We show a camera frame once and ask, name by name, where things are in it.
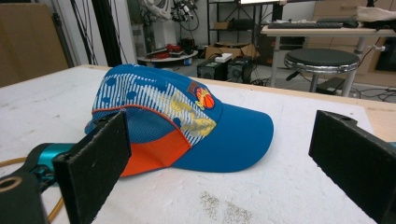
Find round white platform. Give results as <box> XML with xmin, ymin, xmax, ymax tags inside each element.
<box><xmin>136</xmin><ymin>49</ymin><xmax>200</xmax><ymax>68</ymax></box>

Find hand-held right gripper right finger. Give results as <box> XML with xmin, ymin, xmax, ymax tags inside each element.
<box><xmin>307</xmin><ymin>109</ymin><xmax>396</xmax><ymax>224</ymax></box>

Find white cloth bag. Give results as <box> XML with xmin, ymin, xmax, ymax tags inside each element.
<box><xmin>356</xmin><ymin>6</ymin><xmax>396</xmax><ymax>23</ymax></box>

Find black round stool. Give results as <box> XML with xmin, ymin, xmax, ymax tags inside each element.
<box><xmin>283</xmin><ymin>48</ymin><xmax>361</xmax><ymax>98</ymax></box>

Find white foam board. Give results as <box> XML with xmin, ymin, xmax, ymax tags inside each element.
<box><xmin>0</xmin><ymin>64</ymin><xmax>378</xmax><ymax>224</ymax></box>

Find black floor cables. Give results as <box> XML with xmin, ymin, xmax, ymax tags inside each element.
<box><xmin>350</xmin><ymin>86</ymin><xmax>396</xmax><ymax>104</ymax></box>

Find black computer mouse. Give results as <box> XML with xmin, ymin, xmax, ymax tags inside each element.
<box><xmin>341</xmin><ymin>19</ymin><xmax>360</xmax><ymax>29</ymax></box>

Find black equipment box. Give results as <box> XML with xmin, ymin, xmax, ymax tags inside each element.
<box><xmin>226</xmin><ymin>56</ymin><xmax>255</xmax><ymax>85</ymax></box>
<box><xmin>196</xmin><ymin>59</ymin><xmax>229</xmax><ymax>81</ymax></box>

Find white desk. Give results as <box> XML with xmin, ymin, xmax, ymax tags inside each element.
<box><xmin>260</xmin><ymin>24</ymin><xmax>396</xmax><ymax>89</ymax></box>

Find black flat floor box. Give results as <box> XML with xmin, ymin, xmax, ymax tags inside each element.
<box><xmin>315</xmin><ymin>77</ymin><xmax>347</xmax><ymax>96</ymax></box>

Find blue and orange baseball cap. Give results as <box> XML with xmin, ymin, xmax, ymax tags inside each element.
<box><xmin>84</xmin><ymin>63</ymin><xmax>276</xmax><ymax>178</ymax></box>

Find brown board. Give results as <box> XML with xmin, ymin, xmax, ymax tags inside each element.
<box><xmin>0</xmin><ymin>2</ymin><xmax>70</xmax><ymax>89</ymax></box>

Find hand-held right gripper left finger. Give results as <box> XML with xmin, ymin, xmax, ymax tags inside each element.
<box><xmin>51</xmin><ymin>111</ymin><xmax>133</xmax><ymax>224</ymax></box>

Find small white box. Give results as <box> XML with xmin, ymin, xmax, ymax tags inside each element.
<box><xmin>214</xmin><ymin>52</ymin><xmax>233</xmax><ymax>63</ymax></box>

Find black pole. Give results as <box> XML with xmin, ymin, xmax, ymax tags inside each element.
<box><xmin>91</xmin><ymin>0</ymin><xmax>123</xmax><ymax>68</ymax></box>

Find open cardboard box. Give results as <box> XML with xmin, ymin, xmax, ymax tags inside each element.
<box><xmin>204</xmin><ymin>41</ymin><xmax>262</xmax><ymax>61</ymax></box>

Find black metal shelf rack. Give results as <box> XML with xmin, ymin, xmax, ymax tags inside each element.
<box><xmin>206</xmin><ymin>0</ymin><xmax>285</xmax><ymax>47</ymax></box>

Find black keyboard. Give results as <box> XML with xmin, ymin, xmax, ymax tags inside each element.
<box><xmin>267</xmin><ymin>21</ymin><xmax>344</xmax><ymax>30</ymax></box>

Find red tool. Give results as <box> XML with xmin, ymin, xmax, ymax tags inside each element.
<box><xmin>164</xmin><ymin>43</ymin><xmax>183</xmax><ymax>53</ymax></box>

